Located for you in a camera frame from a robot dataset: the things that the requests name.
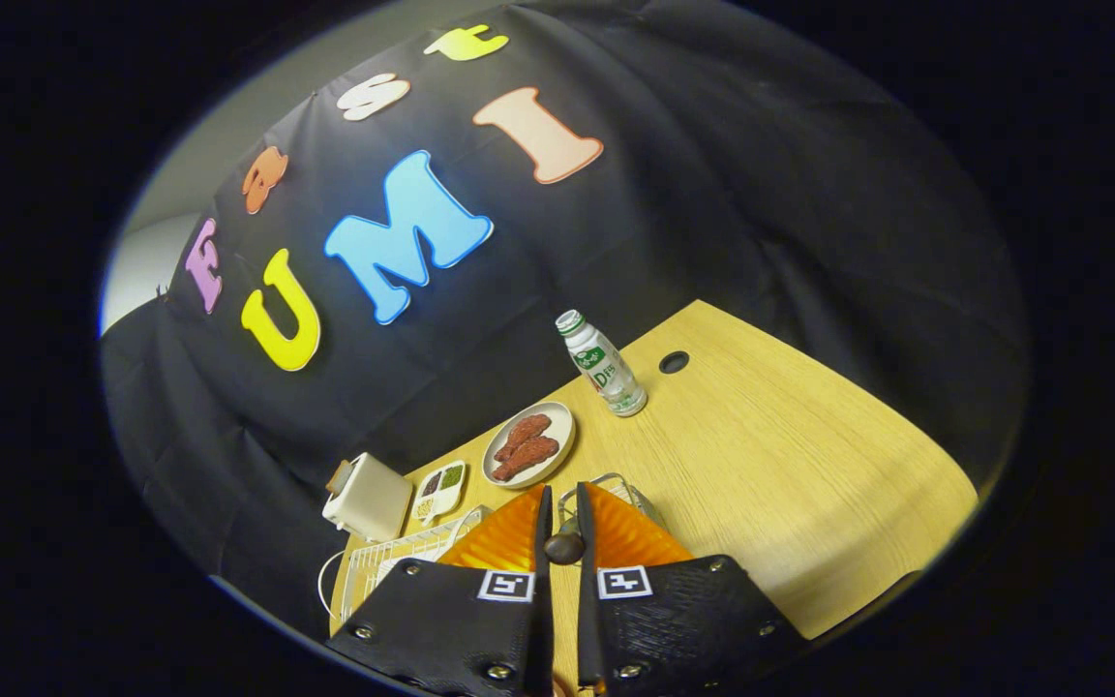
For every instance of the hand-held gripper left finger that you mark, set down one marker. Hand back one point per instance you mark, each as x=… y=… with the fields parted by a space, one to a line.
x=461 y=629

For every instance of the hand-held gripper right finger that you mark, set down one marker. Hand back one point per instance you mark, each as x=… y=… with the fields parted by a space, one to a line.
x=674 y=620

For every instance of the white plate with meat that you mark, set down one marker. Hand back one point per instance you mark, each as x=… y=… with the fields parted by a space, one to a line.
x=557 y=426

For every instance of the small white condiment tray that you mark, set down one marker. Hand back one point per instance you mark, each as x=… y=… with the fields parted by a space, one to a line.
x=439 y=491

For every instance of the white boxy appliance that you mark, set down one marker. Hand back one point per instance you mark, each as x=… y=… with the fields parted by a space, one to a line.
x=371 y=499

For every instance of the brown meat piece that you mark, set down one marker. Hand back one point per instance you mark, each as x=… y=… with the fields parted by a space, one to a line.
x=524 y=434
x=528 y=457

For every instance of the white green-label bottle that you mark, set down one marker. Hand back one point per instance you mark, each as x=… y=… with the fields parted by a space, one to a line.
x=604 y=368

